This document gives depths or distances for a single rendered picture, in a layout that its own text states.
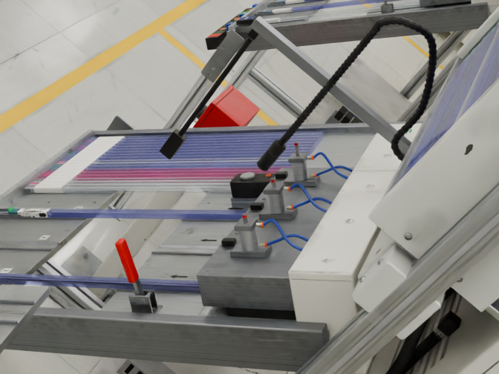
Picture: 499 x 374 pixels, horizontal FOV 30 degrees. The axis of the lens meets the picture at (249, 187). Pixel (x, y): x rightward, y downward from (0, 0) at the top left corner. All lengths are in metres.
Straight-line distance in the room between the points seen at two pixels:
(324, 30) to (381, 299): 1.58
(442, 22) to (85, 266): 1.22
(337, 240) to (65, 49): 2.44
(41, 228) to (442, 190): 0.82
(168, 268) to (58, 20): 2.36
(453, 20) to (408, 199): 1.49
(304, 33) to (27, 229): 1.19
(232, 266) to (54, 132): 1.98
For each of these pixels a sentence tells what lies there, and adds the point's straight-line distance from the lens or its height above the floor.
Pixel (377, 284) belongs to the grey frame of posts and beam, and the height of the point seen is 1.35.
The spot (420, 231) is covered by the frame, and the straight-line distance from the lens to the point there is 1.00.
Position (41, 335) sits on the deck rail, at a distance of 1.32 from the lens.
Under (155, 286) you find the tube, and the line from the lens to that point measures 1.30.
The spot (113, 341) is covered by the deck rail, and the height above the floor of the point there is 0.99.
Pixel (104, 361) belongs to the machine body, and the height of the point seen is 0.62.
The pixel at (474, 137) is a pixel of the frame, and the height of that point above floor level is 1.54.
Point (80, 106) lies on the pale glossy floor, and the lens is 3.29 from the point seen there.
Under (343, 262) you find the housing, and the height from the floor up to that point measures 1.29.
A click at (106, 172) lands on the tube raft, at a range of 1.74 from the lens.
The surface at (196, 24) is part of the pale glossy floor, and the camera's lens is 4.15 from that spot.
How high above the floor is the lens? 1.89
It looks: 33 degrees down
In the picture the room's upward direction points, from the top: 40 degrees clockwise
